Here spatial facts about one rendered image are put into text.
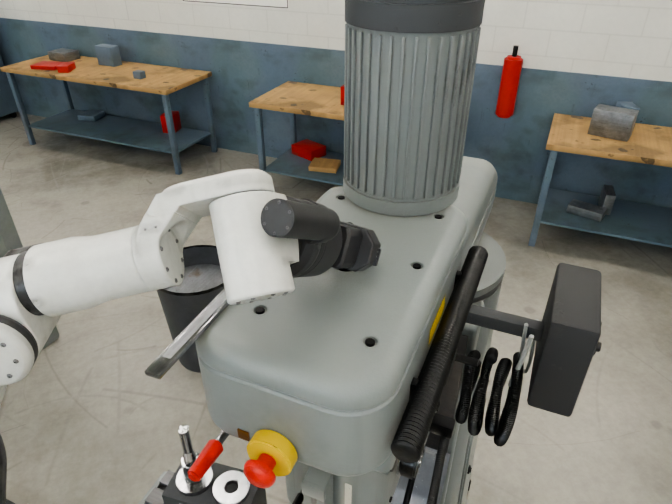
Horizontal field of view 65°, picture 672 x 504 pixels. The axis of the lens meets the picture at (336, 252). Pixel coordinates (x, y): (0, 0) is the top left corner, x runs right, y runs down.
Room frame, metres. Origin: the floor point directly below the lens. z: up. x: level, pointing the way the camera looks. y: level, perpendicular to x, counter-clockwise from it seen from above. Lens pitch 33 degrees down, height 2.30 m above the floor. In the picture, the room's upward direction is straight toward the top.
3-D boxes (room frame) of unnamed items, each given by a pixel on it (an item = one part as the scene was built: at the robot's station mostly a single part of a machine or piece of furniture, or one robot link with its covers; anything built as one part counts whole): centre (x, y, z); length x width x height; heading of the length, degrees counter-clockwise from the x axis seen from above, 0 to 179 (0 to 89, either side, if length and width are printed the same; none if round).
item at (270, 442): (0.40, 0.08, 1.76); 0.06 x 0.02 x 0.06; 67
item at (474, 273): (0.58, -0.16, 1.79); 0.45 x 0.04 x 0.04; 157
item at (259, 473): (0.38, 0.09, 1.76); 0.04 x 0.03 x 0.04; 67
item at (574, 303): (0.75, -0.44, 1.62); 0.20 x 0.09 x 0.21; 157
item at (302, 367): (0.62, -0.02, 1.81); 0.47 x 0.26 x 0.16; 157
